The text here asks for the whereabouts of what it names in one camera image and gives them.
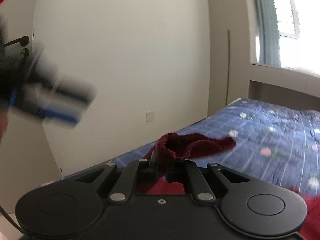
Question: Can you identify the dark red long-sleeve sweater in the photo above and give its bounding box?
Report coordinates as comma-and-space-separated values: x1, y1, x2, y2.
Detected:
143, 132, 319, 239

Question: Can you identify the white door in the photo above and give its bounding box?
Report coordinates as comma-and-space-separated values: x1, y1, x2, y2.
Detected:
1, 0, 61, 213

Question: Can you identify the blue plaid floral quilt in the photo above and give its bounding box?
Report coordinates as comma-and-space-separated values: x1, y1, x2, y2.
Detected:
44, 99, 319, 196

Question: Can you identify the beige window sill ledge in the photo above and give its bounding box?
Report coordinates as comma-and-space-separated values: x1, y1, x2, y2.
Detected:
248, 63, 319, 111

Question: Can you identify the light blue left curtain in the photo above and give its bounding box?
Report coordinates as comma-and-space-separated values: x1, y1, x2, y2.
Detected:
255, 0, 280, 67

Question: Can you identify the black door handle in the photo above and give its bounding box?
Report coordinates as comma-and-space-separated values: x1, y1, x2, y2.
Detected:
1, 36, 30, 57

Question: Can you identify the white wall socket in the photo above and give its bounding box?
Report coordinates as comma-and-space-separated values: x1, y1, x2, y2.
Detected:
146, 111, 155, 122

